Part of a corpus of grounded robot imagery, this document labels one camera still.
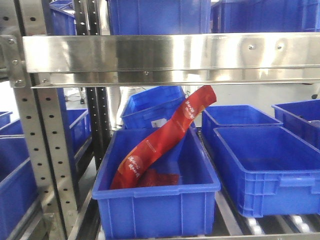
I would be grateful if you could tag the dark blue bin rear right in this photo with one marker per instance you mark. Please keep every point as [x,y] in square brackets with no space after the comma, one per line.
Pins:
[233,116]

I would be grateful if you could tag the stainless steel shelf front beam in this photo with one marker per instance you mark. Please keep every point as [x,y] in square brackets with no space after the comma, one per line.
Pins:
[199,59]

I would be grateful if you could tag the dark blue bin far right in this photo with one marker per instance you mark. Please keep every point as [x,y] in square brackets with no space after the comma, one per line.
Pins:
[301,118]

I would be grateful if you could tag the dark blue bin left shelf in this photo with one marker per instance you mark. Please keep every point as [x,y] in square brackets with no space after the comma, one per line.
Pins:
[18,189]

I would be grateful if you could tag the dark blue bin lower right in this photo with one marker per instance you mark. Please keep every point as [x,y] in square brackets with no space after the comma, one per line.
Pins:
[268,170]

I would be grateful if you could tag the dark blue bin rear centre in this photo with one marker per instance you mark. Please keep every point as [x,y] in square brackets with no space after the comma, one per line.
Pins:
[152,108]

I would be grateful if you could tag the red snack packaging strip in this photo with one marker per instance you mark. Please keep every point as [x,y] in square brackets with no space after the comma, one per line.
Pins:
[134,170]

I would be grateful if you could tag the dark blue bin upper shelf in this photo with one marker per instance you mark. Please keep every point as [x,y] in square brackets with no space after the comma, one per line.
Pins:
[159,17]

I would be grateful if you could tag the dark blue bin shelf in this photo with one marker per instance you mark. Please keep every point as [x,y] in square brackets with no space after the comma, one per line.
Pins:
[18,189]
[159,17]

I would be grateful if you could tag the dark blue bin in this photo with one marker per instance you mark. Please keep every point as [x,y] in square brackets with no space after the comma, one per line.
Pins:
[268,170]
[264,16]
[152,108]
[301,118]
[233,116]
[184,209]

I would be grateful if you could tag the dark blue bin lower centre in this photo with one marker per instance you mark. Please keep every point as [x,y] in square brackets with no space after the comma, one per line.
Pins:
[184,209]

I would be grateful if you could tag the dark blue bin upper right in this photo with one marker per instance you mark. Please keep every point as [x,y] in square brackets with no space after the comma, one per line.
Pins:
[264,16]

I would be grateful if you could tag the perforated steel shelf upright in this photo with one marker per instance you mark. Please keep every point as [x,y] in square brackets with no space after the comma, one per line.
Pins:
[42,112]

